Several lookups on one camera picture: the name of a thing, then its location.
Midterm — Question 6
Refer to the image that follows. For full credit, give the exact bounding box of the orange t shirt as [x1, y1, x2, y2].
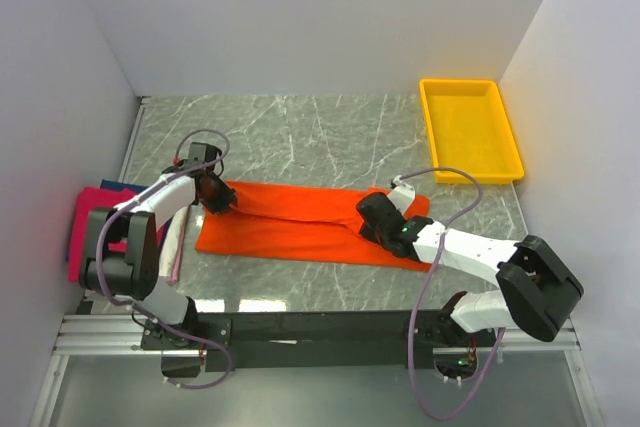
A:
[195, 181, 431, 271]

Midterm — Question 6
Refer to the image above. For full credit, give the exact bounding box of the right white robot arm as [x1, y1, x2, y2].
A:
[356, 191, 584, 346]

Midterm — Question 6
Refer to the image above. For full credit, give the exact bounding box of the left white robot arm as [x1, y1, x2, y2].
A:
[79, 142, 237, 349]

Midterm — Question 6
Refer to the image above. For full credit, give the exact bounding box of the folded navy t shirt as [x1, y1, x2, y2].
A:
[100, 179, 147, 194]

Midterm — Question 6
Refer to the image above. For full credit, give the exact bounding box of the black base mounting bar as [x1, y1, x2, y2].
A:
[140, 310, 496, 377]

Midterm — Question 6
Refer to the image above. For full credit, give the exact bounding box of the yellow plastic tray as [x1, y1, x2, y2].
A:
[419, 78, 525, 185]

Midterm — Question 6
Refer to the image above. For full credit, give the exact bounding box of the folded magenta t shirt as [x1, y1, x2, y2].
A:
[69, 187, 160, 296]

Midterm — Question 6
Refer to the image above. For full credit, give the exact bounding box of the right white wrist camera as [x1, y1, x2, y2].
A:
[387, 175, 416, 215]

